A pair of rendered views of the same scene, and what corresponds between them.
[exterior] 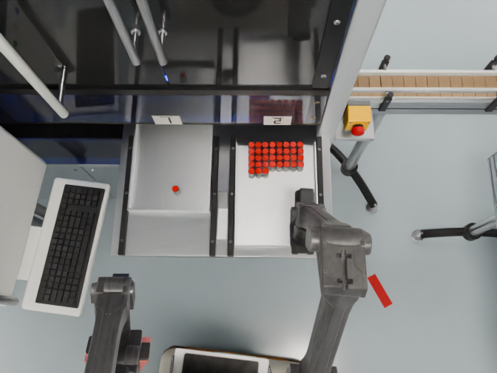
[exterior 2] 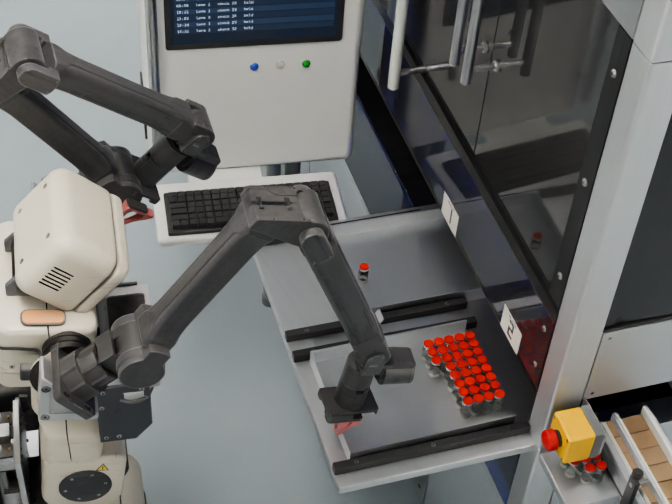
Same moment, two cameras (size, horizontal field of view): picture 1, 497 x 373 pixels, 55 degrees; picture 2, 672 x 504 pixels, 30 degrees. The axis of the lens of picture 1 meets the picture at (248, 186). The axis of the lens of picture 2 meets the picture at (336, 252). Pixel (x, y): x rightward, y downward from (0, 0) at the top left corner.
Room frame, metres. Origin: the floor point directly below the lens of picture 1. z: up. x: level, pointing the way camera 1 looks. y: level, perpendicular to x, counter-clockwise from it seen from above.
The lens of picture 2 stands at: (-0.41, -1.46, 2.84)
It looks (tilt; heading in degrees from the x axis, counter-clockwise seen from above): 45 degrees down; 65
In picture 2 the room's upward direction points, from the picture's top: 5 degrees clockwise
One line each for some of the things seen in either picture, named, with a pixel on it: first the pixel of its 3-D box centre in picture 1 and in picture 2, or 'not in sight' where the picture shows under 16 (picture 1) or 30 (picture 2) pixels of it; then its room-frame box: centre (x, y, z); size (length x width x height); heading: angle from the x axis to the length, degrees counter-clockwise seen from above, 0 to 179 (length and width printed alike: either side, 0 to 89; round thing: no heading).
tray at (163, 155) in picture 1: (172, 160); (404, 261); (0.56, 0.24, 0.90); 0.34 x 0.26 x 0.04; 175
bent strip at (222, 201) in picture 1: (222, 215); (348, 329); (0.36, 0.09, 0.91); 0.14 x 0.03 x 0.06; 174
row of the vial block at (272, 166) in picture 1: (276, 166); (451, 377); (0.51, -0.09, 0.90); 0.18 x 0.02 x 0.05; 86
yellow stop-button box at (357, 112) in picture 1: (356, 115); (575, 434); (0.63, -0.35, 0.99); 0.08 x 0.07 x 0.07; 175
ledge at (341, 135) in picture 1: (353, 121); (585, 475); (0.67, -0.37, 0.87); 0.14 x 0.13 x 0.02; 175
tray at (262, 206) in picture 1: (276, 193); (410, 388); (0.42, -0.09, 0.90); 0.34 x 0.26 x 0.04; 176
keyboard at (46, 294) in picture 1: (70, 243); (250, 205); (0.32, 0.60, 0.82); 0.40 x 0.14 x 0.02; 169
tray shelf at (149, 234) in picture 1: (223, 184); (398, 331); (0.47, 0.08, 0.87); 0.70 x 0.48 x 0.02; 85
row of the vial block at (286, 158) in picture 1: (275, 160); (462, 375); (0.53, -0.09, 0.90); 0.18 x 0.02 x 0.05; 86
